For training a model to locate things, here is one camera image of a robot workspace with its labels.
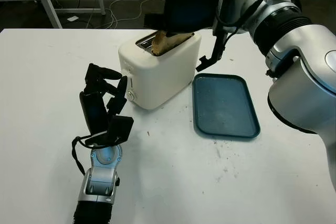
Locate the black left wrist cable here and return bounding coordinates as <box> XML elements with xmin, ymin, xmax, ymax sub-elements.
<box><xmin>72</xmin><ymin>134</ymin><xmax>106</xmax><ymax>175</ymax></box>

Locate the brown bread slice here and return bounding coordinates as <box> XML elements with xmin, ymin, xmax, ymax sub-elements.
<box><xmin>151</xmin><ymin>30</ymin><xmax>195</xmax><ymax>56</ymax></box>

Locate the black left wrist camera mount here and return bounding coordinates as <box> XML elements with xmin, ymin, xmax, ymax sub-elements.
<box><xmin>86</xmin><ymin>115</ymin><xmax>134</xmax><ymax>146</ymax></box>

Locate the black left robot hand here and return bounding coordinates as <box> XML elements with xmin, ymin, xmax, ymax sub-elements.
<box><xmin>79</xmin><ymin>63</ymin><xmax>129</xmax><ymax>137</ymax></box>

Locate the white two-slot toaster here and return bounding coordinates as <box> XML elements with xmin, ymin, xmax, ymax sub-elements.
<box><xmin>118</xmin><ymin>30</ymin><xmax>202</xmax><ymax>111</ymax></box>

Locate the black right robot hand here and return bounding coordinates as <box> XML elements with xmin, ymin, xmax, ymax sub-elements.
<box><xmin>143</xmin><ymin>0</ymin><xmax>218</xmax><ymax>38</ymax></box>

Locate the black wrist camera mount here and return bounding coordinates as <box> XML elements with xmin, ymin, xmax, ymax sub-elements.
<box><xmin>195</xmin><ymin>0</ymin><xmax>234</xmax><ymax>72</ymax></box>
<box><xmin>86</xmin><ymin>115</ymin><xmax>134</xmax><ymax>146</ymax></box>

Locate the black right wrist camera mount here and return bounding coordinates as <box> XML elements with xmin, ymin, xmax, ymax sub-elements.
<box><xmin>195</xmin><ymin>0</ymin><xmax>234</xmax><ymax>72</ymax></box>

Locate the teal plastic tray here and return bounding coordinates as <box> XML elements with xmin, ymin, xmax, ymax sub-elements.
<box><xmin>192</xmin><ymin>73</ymin><xmax>261</xmax><ymax>140</ymax></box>

